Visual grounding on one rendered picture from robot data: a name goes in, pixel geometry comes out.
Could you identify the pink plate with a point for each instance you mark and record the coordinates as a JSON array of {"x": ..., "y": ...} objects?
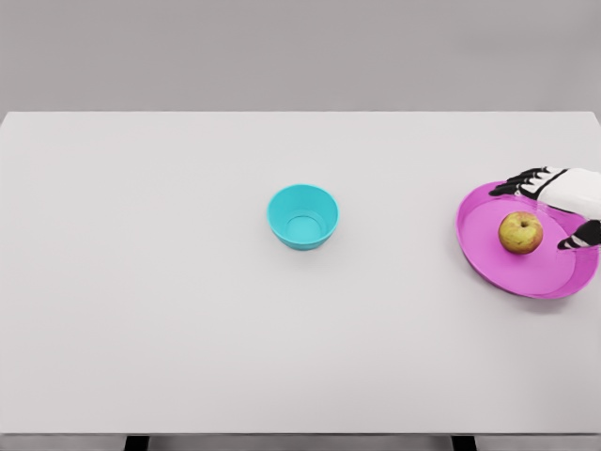
[{"x": 521, "y": 270}]

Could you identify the blue bowl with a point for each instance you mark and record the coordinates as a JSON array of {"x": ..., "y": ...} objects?
[{"x": 303, "y": 216}]

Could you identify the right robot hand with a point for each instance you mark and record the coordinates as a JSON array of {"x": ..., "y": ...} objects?
[{"x": 570, "y": 189}]

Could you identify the yellow-red apple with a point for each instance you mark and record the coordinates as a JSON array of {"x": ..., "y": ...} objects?
[{"x": 520, "y": 233}]

